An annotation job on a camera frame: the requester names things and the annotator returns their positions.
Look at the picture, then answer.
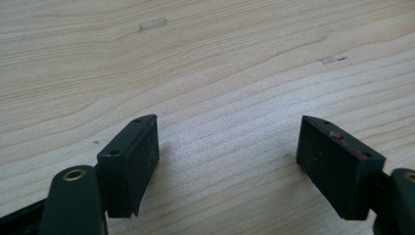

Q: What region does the clear tape strip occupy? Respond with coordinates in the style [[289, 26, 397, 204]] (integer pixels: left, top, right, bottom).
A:
[[137, 16, 168, 33]]

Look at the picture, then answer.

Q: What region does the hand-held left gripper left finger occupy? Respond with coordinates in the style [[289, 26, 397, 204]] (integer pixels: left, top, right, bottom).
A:
[[96, 114, 161, 219]]

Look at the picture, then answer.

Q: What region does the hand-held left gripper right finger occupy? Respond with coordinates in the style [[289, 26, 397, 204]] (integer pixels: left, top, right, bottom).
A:
[[296, 115, 387, 221]]

